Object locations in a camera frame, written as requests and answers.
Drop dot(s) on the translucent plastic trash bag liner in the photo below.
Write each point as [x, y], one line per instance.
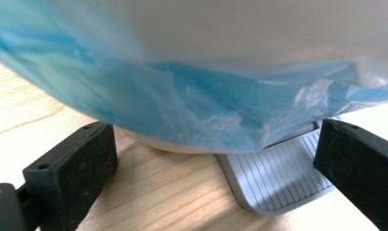
[182, 106]

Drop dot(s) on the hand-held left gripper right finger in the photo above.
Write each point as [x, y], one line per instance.
[361, 166]

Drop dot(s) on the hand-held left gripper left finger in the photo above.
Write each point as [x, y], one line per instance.
[76, 166]

